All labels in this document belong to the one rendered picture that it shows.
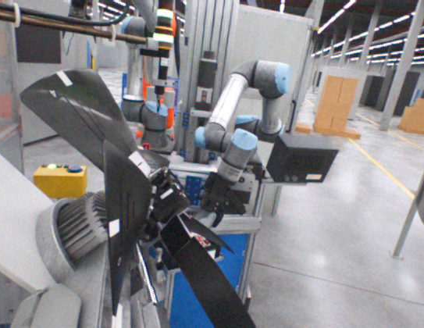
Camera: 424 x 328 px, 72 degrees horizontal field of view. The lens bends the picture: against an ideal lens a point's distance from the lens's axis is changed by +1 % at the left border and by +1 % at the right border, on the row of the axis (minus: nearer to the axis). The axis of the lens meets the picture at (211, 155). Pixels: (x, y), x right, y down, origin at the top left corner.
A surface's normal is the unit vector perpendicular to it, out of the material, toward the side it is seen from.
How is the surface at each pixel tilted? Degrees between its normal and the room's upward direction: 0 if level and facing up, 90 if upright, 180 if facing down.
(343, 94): 90
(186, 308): 90
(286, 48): 90
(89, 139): 62
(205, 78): 90
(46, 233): 49
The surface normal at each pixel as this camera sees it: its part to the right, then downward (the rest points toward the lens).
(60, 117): 0.79, -0.22
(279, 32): 0.25, 0.34
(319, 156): 0.22, 0.56
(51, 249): -0.16, -0.26
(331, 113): -0.19, 0.28
